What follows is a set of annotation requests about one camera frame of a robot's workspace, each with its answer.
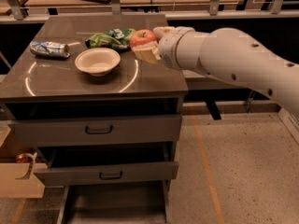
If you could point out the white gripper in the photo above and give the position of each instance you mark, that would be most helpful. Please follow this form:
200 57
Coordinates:
168 48

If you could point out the red apple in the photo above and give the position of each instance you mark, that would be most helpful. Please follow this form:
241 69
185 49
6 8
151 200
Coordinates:
142 37

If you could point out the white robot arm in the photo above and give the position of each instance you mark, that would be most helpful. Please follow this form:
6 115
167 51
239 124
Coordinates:
227 55

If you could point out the grey drawer cabinet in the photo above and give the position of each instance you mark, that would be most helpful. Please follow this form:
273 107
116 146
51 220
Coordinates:
39 88

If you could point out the grey top drawer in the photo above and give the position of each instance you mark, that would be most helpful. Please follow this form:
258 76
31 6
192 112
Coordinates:
97 131

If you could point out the grey drawer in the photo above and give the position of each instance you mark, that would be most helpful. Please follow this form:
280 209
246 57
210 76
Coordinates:
75 166
97 131
123 203

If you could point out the grey middle drawer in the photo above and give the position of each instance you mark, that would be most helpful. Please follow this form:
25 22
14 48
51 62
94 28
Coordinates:
75 166

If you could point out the grey bottom drawer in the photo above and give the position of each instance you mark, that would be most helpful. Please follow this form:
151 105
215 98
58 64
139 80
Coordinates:
123 203

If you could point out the green chip bag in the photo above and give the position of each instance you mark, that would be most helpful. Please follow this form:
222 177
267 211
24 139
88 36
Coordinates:
117 39

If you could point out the white paper bowl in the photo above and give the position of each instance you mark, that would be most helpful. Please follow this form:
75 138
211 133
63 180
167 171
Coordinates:
97 62

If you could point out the crushed blue white can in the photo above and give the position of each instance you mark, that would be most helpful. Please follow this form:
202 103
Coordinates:
50 49

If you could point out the wooden box with tape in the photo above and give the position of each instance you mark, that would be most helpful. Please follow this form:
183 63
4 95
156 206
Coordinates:
17 179

